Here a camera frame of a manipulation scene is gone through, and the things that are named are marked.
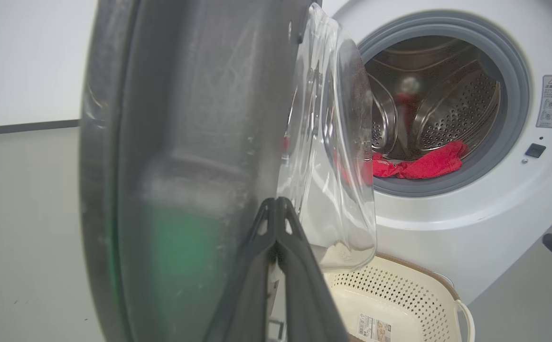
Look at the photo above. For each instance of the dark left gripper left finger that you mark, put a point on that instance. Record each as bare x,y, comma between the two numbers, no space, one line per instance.
247,294

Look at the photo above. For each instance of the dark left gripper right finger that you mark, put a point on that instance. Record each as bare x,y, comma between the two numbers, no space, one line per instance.
304,294

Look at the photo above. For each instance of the red garment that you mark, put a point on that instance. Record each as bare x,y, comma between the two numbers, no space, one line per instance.
435,164

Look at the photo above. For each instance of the washing machine door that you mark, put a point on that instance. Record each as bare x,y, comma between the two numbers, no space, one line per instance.
185,118

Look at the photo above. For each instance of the white printed warning label sticker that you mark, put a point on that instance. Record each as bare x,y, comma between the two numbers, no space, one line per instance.
373,328

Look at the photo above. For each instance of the black door latch socket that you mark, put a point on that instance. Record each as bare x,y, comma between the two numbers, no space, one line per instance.
535,150

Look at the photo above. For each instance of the cream basket with brown rim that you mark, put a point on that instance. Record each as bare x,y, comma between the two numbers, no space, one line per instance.
399,294

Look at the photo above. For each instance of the white front-load washing machine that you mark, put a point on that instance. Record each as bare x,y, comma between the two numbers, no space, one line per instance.
470,237

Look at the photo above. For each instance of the stainless steel washing machine drum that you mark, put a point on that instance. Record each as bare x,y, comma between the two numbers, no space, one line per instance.
461,104

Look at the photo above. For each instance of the grey warning sticker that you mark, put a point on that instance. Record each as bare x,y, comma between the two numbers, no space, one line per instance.
550,100

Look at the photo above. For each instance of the dark grey wall baseboard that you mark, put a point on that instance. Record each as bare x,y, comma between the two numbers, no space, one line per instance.
24,128

